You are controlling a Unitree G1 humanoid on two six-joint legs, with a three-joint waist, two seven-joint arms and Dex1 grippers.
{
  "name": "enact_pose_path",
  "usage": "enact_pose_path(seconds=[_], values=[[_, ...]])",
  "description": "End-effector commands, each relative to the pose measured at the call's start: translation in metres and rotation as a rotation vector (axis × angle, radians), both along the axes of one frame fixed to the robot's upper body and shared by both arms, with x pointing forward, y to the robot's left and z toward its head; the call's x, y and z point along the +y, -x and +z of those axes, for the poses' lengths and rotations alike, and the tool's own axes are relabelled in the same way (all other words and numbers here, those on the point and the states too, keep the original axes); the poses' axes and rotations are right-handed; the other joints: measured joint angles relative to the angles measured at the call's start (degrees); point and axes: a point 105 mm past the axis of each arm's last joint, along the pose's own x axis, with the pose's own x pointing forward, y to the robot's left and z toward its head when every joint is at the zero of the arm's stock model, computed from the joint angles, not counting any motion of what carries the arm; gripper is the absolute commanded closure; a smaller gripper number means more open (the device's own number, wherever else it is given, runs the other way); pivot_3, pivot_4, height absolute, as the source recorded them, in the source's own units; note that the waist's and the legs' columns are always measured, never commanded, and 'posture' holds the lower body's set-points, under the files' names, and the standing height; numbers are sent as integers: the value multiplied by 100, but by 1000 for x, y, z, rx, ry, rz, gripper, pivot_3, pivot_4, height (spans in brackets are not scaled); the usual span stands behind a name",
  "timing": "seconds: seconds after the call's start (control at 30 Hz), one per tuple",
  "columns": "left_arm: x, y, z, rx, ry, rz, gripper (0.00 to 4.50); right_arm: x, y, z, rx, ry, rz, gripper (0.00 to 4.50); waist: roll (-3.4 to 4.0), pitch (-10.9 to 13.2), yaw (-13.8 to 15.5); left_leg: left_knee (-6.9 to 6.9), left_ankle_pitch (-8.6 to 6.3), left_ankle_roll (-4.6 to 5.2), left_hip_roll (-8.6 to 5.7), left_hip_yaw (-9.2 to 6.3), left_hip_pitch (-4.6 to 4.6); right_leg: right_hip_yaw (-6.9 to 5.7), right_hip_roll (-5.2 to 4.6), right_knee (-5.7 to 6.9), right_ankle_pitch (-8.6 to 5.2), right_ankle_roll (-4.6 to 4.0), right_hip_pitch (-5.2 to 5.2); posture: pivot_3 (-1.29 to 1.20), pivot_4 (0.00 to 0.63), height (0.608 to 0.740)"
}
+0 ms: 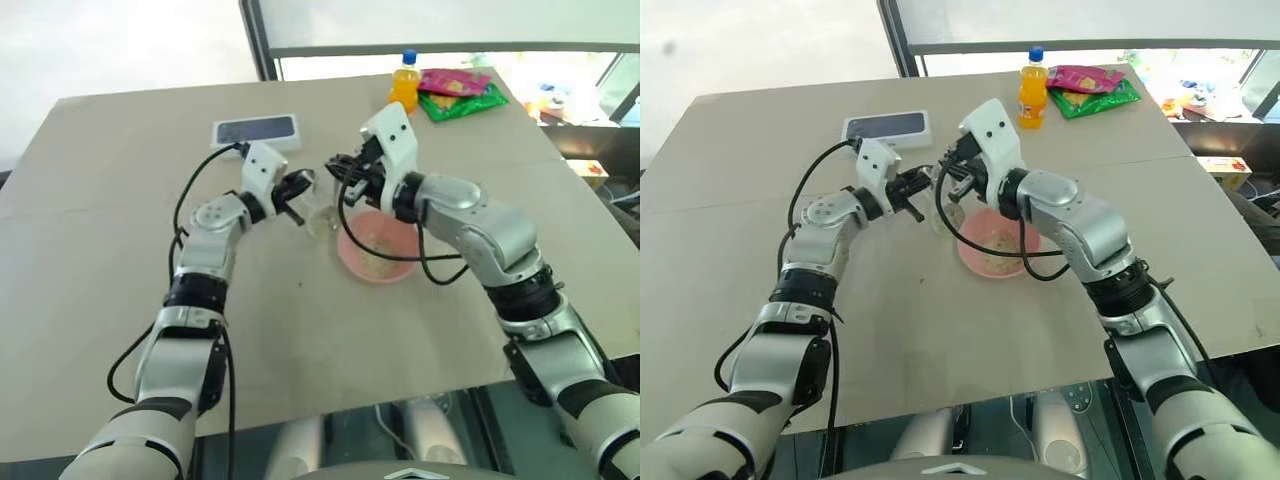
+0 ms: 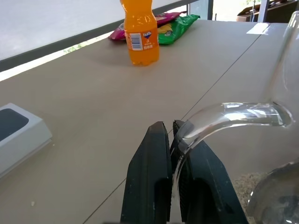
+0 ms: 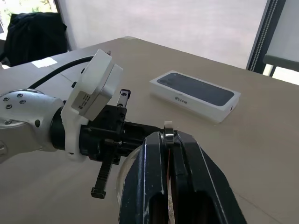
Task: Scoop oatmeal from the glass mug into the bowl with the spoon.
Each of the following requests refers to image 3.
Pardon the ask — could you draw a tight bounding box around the black window frame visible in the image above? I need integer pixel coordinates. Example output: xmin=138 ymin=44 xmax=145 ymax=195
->
xmin=245 ymin=0 xmax=287 ymax=72

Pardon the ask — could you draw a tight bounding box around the white iPhone box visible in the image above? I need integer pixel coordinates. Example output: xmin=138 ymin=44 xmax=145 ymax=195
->
xmin=149 ymin=69 xmax=242 ymax=124

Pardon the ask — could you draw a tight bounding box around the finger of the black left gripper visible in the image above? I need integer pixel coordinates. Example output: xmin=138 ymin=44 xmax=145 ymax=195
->
xmin=120 ymin=140 xmax=146 ymax=157
xmin=123 ymin=121 xmax=164 ymax=142

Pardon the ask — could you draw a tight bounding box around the white paper slip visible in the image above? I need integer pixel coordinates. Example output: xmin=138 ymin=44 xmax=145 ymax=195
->
xmin=31 ymin=57 xmax=58 ymax=69

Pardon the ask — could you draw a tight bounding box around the black backpack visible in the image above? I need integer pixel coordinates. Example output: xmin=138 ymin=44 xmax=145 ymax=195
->
xmin=4 ymin=12 xmax=69 ymax=67

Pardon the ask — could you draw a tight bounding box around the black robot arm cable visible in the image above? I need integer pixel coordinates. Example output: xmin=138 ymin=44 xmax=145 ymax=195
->
xmin=28 ymin=56 xmax=94 ymax=91

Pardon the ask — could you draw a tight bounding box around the silver metal spoon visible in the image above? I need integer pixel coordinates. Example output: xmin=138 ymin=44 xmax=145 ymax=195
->
xmin=163 ymin=121 xmax=175 ymax=145

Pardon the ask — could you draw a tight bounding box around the dark window blind rail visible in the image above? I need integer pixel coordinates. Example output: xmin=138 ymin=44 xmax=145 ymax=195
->
xmin=263 ymin=54 xmax=299 ymax=78

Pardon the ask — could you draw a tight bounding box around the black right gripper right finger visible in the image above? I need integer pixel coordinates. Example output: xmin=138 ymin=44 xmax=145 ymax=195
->
xmin=170 ymin=130 xmax=248 ymax=224

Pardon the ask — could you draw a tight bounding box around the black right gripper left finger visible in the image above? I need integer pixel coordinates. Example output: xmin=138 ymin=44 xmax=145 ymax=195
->
xmin=118 ymin=131 xmax=171 ymax=224

